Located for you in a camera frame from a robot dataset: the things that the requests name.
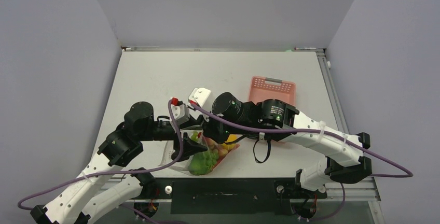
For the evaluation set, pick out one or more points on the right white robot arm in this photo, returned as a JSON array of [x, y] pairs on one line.
[[277, 121]]

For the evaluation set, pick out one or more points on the clear zip top bag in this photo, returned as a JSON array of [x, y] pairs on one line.
[[182, 166]]

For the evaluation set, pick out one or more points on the pink plastic basket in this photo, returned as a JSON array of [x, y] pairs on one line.
[[265, 88]]

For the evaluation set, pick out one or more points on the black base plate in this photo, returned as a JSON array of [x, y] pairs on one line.
[[197, 195]]

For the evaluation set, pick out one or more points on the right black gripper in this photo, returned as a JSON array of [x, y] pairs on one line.
[[209, 129]]

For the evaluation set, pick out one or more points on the green grape bunch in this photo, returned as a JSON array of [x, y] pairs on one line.
[[204, 162]]

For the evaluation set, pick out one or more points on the red cherry tomato bunch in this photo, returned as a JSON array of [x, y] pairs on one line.
[[221, 149]]

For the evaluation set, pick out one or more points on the aluminium table rail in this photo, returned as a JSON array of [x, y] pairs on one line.
[[365, 190]]

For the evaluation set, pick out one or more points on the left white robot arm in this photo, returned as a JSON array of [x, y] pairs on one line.
[[105, 182]]

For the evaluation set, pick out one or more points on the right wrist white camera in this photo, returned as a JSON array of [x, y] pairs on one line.
[[202, 96]]

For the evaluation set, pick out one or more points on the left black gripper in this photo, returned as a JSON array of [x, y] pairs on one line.
[[191, 146]]

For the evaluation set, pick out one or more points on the yellow lemon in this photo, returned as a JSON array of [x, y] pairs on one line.
[[232, 139]]

